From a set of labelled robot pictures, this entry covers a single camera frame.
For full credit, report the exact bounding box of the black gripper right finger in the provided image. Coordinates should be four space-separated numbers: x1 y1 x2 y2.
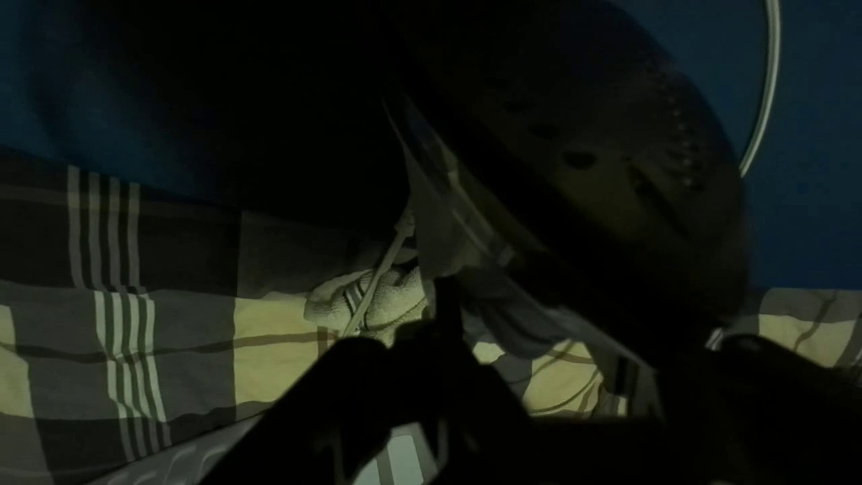
656 334 862 485

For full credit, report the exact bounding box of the plaid bed comforter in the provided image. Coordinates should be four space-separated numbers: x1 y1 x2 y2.
0 144 862 485

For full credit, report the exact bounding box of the black clothes iron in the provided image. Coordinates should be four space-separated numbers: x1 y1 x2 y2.
368 0 749 367

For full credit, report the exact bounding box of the blue ironing board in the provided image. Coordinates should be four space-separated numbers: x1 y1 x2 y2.
0 0 862 287

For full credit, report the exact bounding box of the white laundry basket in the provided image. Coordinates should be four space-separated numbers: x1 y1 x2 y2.
88 415 445 485

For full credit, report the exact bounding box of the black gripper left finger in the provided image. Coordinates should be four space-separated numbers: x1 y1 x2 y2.
198 276 668 485

